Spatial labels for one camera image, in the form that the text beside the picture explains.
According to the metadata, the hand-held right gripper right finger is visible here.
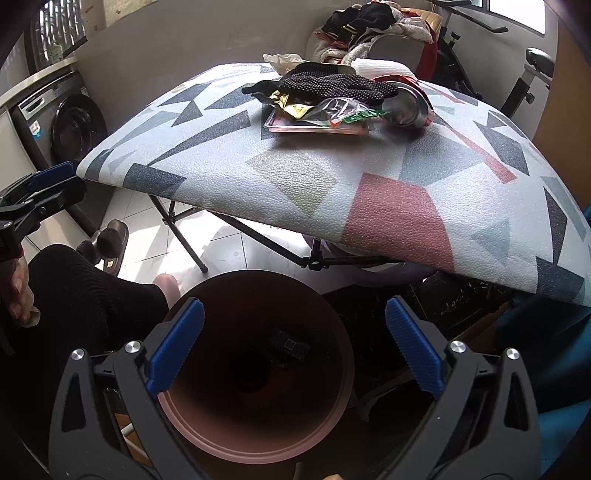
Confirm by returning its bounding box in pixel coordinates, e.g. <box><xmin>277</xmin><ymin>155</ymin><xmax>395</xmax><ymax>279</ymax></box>
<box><xmin>374</xmin><ymin>296</ymin><xmax>541</xmax><ymax>480</ymax></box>

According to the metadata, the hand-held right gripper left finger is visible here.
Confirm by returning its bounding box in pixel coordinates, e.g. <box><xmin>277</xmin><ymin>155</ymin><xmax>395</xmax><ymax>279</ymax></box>
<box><xmin>48</xmin><ymin>298</ymin><xmax>218</xmax><ymax>480</ymax></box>

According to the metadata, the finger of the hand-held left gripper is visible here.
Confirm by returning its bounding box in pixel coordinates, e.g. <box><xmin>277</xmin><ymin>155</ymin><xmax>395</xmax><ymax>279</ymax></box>
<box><xmin>0</xmin><ymin>178</ymin><xmax>88</xmax><ymax>232</ymax></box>
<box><xmin>0</xmin><ymin>161</ymin><xmax>78</xmax><ymax>204</ymax></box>

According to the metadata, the brown plastic bin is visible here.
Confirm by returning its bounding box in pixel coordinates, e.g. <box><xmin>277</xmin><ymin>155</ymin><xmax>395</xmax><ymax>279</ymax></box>
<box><xmin>159</xmin><ymin>270</ymin><xmax>355</xmax><ymax>464</ymax></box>

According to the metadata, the metal bowl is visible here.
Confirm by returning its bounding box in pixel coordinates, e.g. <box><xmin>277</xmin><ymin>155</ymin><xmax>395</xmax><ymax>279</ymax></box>
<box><xmin>381</xmin><ymin>80</ymin><xmax>433</xmax><ymax>128</ymax></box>

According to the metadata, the clear wrapper with green print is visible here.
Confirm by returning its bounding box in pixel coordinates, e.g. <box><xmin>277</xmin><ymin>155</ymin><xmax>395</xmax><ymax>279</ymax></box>
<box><xmin>318</xmin><ymin>98</ymin><xmax>394</xmax><ymax>129</ymax></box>

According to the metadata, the gold foil wrapper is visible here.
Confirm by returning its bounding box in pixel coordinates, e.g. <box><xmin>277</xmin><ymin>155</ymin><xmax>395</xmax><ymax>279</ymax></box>
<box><xmin>269</xmin><ymin>90</ymin><xmax>315</xmax><ymax>121</ymax></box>

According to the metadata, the black dotted glove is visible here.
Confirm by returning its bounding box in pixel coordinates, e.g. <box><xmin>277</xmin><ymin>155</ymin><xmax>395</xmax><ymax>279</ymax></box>
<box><xmin>241</xmin><ymin>62</ymin><xmax>400</xmax><ymax>106</ymax></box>

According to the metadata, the person's left hand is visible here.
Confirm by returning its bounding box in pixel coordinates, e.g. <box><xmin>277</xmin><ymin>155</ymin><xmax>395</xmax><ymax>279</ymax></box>
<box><xmin>7</xmin><ymin>256</ymin><xmax>41</xmax><ymax>328</ymax></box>

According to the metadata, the grey washing machine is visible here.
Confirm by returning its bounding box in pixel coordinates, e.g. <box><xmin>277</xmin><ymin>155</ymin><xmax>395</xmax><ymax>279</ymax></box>
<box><xmin>9</xmin><ymin>71</ymin><xmax>110</xmax><ymax>224</ymax></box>

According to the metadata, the black crate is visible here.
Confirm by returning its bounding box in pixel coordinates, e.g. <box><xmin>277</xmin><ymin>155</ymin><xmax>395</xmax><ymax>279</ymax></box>
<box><xmin>323</xmin><ymin>272</ymin><xmax>514</xmax><ymax>409</ymax></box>

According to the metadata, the person's bare foot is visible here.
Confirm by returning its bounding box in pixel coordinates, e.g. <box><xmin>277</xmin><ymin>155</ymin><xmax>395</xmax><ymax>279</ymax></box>
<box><xmin>154</xmin><ymin>274</ymin><xmax>182</xmax><ymax>308</ymax></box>

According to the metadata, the grey slipper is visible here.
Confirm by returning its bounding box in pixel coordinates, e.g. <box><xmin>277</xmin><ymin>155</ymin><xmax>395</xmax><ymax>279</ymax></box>
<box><xmin>76</xmin><ymin>220</ymin><xmax>130</xmax><ymax>278</ymax></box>

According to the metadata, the person's black trouser leg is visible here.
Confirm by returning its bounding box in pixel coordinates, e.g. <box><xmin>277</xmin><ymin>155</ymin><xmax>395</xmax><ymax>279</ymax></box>
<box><xmin>0</xmin><ymin>244</ymin><xmax>171</xmax><ymax>467</ymax></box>

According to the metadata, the blue chair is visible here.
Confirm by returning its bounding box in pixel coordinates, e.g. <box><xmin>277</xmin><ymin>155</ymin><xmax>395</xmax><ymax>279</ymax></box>
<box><xmin>496</xmin><ymin>294</ymin><xmax>591</xmax><ymax>464</ymax></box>

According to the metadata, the metal window grille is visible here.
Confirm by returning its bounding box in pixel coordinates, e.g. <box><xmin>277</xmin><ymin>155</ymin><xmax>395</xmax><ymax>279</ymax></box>
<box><xmin>28</xmin><ymin>0</ymin><xmax>88</xmax><ymax>75</ymax></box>

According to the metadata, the patterned folding table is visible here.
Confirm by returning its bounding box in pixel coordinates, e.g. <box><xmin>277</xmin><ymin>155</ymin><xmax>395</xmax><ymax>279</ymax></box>
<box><xmin>76</xmin><ymin>62</ymin><xmax>591</xmax><ymax>309</ymax></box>

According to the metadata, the crumpled white paper wrapper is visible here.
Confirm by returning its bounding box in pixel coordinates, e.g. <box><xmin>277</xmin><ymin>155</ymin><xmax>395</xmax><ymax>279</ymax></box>
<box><xmin>262</xmin><ymin>52</ymin><xmax>309</xmax><ymax>75</ymax></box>

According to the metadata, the white foam net sleeve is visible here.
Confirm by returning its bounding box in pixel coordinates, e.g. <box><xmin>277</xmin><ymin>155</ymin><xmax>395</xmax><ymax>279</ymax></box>
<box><xmin>342</xmin><ymin>56</ymin><xmax>417</xmax><ymax>85</ymax></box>

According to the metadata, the black exercise bike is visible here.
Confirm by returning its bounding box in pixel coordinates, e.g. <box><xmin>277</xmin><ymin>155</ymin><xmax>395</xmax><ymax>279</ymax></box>
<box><xmin>431</xmin><ymin>0</ymin><xmax>556</xmax><ymax>121</ymax></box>

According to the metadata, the grey chair back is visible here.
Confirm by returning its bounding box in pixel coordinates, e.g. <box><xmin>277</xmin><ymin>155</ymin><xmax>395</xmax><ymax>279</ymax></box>
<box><xmin>369</xmin><ymin>34</ymin><xmax>424</xmax><ymax>75</ymax></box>

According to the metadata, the pile of clothes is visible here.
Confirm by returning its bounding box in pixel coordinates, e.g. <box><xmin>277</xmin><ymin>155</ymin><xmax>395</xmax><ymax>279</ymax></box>
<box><xmin>313</xmin><ymin>2</ymin><xmax>439</xmax><ymax>75</ymax></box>

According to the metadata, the black folding table frame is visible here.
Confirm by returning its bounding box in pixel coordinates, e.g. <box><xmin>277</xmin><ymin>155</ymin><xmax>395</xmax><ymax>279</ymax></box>
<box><xmin>148</xmin><ymin>194</ymin><xmax>416</xmax><ymax>274</ymax></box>

